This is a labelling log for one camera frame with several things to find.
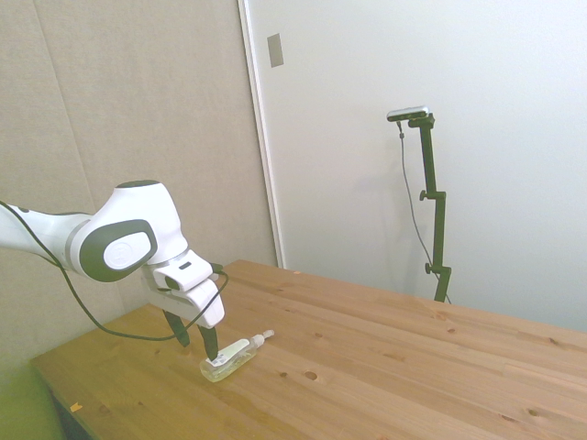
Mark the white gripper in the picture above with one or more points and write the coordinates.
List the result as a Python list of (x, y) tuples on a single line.
[(206, 304)]

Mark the clear sanitizer bottle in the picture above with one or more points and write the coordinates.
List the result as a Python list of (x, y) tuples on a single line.
[(229, 362)]

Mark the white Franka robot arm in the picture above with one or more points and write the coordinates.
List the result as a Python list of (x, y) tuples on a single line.
[(128, 215)]

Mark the small orange sticker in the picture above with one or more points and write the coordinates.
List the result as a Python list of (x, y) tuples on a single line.
[(75, 406)]

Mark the white door trim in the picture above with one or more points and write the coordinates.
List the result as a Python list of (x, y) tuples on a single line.
[(261, 137)]

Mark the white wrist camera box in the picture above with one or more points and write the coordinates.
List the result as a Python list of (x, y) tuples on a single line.
[(183, 272)]

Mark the black camera stand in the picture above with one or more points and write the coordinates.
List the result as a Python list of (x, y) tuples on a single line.
[(435, 206)]

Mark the grey wall plate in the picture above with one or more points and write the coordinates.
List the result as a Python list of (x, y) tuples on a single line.
[(275, 50)]

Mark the grey exterior camera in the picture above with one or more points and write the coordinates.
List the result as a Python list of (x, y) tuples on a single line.
[(408, 113)]

